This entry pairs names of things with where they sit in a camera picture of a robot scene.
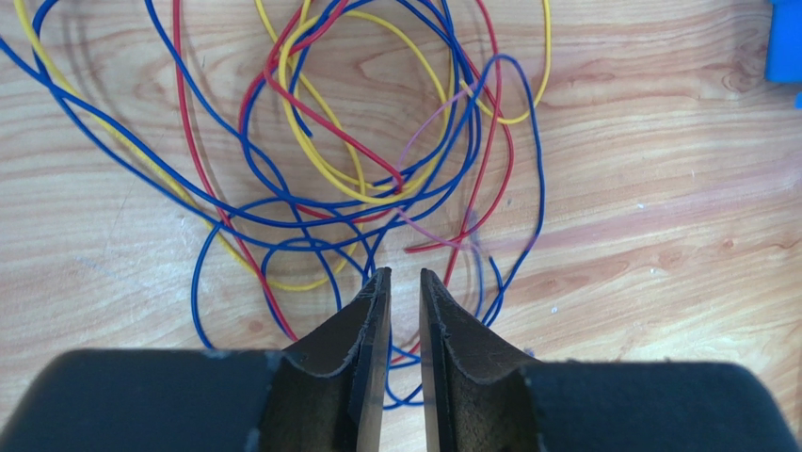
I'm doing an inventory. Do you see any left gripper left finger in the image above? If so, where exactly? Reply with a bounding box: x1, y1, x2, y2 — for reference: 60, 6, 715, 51
1, 267, 391, 451

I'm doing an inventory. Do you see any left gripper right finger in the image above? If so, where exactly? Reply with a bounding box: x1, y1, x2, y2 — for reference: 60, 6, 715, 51
420, 269, 798, 451

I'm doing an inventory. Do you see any blue cable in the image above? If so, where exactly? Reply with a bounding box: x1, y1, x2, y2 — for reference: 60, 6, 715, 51
0, 0, 548, 410

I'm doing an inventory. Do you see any blue plastic bin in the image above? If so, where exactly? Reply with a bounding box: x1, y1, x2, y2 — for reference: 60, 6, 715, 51
764, 0, 801, 85

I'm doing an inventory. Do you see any yellow cable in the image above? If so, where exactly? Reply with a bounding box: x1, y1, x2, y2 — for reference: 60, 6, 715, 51
12, 0, 553, 293

